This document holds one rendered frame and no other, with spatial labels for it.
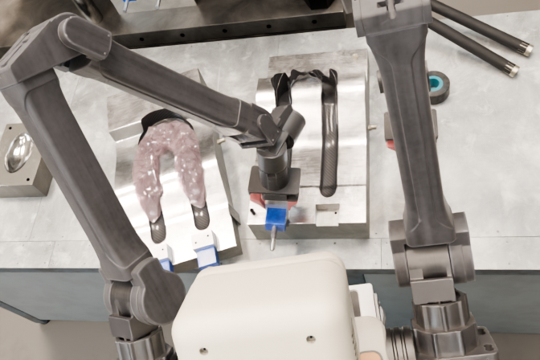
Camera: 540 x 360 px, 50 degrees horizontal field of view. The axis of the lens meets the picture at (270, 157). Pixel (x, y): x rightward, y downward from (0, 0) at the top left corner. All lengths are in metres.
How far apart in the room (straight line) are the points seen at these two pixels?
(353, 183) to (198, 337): 0.68
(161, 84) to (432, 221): 0.44
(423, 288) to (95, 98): 1.24
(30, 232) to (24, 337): 0.96
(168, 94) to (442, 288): 0.48
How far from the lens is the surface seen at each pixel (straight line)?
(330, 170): 1.31
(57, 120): 0.80
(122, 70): 0.86
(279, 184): 1.12
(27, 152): 1.72
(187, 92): 0.93
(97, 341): 2.37
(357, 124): 1.34
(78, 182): 0.81
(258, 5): 1.82
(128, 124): 1.51
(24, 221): 1.67
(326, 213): 1.28
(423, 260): 0.79
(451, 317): 0.80
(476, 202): 1.35
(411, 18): 0.60
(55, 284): 1.91
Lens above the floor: 2.01
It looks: 57 degrees down
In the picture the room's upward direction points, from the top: 25 degrees counter-clockwise
